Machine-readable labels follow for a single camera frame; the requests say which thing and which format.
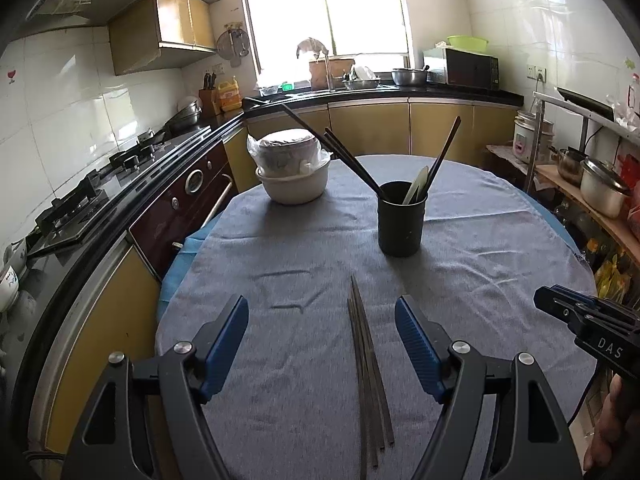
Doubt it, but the long dark chopstick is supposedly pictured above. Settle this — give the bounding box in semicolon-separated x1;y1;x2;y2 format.
280;104;386;196

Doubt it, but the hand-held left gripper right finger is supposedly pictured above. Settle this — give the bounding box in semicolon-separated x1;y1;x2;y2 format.
394;294;583;480

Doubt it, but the black microwave oven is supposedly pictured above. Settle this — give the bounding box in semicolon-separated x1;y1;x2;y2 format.
423;47;500;91

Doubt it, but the bagged white bowl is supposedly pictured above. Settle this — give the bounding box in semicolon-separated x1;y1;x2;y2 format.
2;237;28;273

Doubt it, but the white patterned bowl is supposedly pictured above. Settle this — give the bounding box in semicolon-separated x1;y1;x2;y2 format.
0;265;21;313

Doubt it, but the steel basin with dishes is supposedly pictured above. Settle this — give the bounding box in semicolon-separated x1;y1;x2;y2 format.
342;65;381;91

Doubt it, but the black gas stove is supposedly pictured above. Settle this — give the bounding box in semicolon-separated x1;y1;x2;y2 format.
25;127;213;261

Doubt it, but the grey tablecloth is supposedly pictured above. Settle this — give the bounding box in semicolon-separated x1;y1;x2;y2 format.
155;154;598;480

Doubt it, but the large steel bowl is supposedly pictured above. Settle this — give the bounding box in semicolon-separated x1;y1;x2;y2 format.
391;66;430;87

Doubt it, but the yellow plastic bag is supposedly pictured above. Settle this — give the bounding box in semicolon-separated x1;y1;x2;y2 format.
595;252;631;306

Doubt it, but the green plastic basin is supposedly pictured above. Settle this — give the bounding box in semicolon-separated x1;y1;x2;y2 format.
446;35;490;53

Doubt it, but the yellow oil bottle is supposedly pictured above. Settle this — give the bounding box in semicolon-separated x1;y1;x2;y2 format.
216;75;243;112

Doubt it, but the person's right hand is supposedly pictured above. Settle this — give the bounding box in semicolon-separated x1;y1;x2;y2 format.
584;374;628;472

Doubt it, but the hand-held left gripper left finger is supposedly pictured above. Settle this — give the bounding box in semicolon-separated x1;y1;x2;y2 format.
60;294;250;480

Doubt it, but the stack of metal basins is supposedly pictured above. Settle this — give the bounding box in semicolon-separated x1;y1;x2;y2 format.
167;96;203;128

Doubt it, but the small steel pot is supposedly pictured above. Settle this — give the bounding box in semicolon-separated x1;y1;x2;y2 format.
550;147;588;186

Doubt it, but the black utensil holder cup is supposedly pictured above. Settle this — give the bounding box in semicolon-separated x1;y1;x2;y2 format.
377;181;429;257

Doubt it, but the steel pot on shelf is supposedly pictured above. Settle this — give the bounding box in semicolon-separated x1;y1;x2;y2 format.
580;157;632;219

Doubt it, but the wooden knife block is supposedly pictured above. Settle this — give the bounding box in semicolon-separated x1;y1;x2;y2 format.
199;72;218;116

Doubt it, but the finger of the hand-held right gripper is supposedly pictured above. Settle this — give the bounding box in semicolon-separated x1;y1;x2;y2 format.
533;285;601;333

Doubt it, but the blue table cover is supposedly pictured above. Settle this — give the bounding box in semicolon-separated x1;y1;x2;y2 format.
160;195;576;306

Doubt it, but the grey rag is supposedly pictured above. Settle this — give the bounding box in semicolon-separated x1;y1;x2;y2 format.
295;37;331;61

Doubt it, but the wooden cutting board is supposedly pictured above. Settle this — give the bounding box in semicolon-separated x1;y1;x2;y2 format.
309;57;356;90

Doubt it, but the bagged stack of white bowls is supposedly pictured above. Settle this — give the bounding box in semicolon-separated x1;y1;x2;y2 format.
246;129;333;178

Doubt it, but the white ceramic spoon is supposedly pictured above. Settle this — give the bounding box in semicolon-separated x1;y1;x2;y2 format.
402;165;431;206

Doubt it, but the dark red built-in oven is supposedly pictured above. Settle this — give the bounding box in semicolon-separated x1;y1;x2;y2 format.
127;141;236;281

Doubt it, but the metal storage rack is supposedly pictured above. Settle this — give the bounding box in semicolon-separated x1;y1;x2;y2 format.
487;87;640;271

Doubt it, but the metal faucet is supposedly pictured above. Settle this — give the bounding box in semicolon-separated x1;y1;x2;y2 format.
320;52;337;92

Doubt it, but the large white bowl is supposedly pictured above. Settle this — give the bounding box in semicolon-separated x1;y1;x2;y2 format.
255;160;332;206

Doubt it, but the white rice cooker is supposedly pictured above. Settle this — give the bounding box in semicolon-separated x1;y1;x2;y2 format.
514;110;556;165

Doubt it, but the kitchen window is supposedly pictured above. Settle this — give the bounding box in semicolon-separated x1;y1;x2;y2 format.
239;0;415;91

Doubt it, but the black tray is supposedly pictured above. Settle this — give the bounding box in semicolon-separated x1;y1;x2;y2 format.
556;87;616;121

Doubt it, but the yellow base cabinet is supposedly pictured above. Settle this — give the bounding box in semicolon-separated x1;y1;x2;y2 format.
222;100;518;196
42;245;166;461

